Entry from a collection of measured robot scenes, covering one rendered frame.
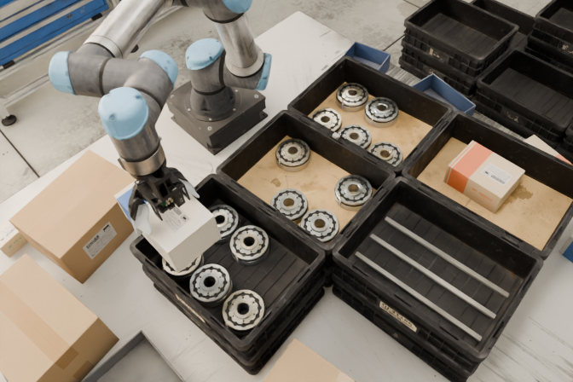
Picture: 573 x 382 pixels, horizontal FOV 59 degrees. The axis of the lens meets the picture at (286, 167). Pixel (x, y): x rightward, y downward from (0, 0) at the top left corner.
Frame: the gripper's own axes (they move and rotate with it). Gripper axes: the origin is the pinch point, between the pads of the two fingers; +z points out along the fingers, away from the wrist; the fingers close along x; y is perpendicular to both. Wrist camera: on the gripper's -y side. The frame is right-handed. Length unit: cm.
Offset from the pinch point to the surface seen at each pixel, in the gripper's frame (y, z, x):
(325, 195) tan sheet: 9, 28, 41
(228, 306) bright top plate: 15.7, 25.0, -0.2
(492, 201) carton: 44, 24, 67
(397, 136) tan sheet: 10, 28, 72
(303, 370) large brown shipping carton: 39.7, 20.8, 1.4
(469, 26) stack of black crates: -23, 62, 172
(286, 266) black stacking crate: 16.7, 28.1, 17.7
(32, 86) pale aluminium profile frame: -191, 99, 16
